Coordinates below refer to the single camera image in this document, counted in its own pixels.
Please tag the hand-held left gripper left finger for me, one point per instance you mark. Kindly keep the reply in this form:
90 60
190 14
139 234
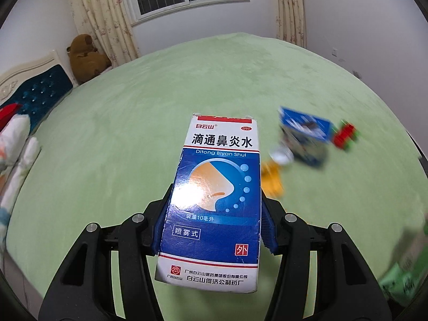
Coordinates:
160 234

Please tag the brown teddy bear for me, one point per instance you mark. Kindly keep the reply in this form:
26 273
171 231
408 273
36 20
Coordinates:
88 60

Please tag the red cloth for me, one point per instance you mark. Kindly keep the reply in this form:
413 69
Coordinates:
8 115

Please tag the white and blue tufted headboard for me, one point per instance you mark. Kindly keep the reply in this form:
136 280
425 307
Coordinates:
36 90

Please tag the white wall socket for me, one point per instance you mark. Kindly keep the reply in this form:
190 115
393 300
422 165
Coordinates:
334 52

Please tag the red toy car green wheels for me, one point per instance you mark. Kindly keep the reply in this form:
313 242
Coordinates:
346 135

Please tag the blue and white medicine box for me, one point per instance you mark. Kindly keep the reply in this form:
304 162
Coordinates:
214 180

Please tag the small white round object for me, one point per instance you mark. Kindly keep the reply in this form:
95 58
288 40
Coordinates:
281 155

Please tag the orange small bottle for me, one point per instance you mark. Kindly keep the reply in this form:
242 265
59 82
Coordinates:
271 179

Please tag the floral cream curtain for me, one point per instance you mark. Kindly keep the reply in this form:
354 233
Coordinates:
291 10
103 16

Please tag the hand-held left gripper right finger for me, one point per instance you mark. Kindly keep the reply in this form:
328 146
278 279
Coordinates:
269 227

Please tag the dark blue box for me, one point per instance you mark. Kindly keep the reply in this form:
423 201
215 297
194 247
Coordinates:
306 130

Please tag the green bed blanket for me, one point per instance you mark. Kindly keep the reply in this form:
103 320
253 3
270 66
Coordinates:
117 123

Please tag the long green snack packet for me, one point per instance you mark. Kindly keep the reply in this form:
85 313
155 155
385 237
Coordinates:
401 287

